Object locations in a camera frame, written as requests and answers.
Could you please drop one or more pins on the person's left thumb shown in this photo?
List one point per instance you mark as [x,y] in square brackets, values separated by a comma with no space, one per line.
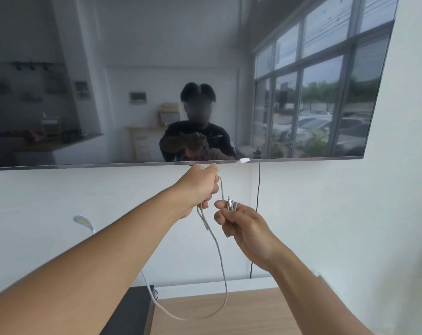
[212,167]

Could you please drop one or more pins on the person's left forearm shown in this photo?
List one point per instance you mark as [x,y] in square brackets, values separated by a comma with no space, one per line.
[92,268]

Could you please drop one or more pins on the black speaker box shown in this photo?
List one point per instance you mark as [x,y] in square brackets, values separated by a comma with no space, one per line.
[132,313]

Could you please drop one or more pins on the white gooseneck desk lamp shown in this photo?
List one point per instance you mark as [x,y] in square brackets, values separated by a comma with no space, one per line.
[82,220]

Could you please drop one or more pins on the person's right hand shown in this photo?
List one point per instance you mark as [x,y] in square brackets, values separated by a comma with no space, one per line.
[251,233]

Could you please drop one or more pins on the person's right forearm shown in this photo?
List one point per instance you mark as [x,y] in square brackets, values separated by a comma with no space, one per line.
[308,296]

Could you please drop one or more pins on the person's left hand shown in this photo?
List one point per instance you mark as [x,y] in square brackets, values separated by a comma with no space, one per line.
[195,186]

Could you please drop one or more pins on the wall-mounted flat screen television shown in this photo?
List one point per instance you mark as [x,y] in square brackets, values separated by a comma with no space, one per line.
[134,48]

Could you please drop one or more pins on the person's right thumb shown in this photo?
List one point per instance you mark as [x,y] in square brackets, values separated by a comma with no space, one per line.
[228,206]

